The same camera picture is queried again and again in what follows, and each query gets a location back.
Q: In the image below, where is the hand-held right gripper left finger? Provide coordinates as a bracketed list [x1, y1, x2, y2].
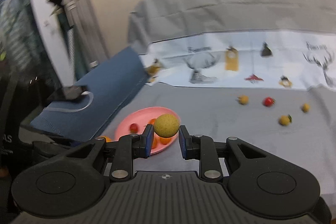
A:
[66, 124, 155, 182]

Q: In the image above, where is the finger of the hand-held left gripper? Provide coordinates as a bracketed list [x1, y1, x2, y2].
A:
[31, 135, 104, 151]

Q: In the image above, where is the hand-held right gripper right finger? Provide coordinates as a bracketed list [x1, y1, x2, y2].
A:
[178, 125, 265, 182]

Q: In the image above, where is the yellow-green round fruit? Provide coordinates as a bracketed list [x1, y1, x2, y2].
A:
[154, 114, 180, 138]

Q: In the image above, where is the pink plate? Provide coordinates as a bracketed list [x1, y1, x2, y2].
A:
[115, 107, 182, 156]

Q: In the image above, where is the grey bed sheet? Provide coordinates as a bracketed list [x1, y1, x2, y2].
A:
[100, 82, 336, 198]

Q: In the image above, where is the blue denim cushion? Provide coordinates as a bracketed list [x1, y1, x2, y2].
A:
[30, 46, 149, 143]

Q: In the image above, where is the black white braided pole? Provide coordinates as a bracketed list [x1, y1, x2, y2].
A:
[66, 28, 77, 83]

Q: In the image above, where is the grey curtain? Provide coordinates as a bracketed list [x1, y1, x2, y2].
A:
[56, 0, 111, 77]

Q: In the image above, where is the white deer print cloth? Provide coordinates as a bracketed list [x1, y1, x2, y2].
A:
[143, 28, 336, 90]

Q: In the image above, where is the grey quilt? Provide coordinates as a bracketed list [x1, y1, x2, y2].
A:
[127, 0, 336, 54]

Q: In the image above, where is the white charging cable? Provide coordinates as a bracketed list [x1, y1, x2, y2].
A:
[45, 91, 94, 112]

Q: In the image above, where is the white door frame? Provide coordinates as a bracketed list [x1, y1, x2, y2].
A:
[24, 0, 76, 88]

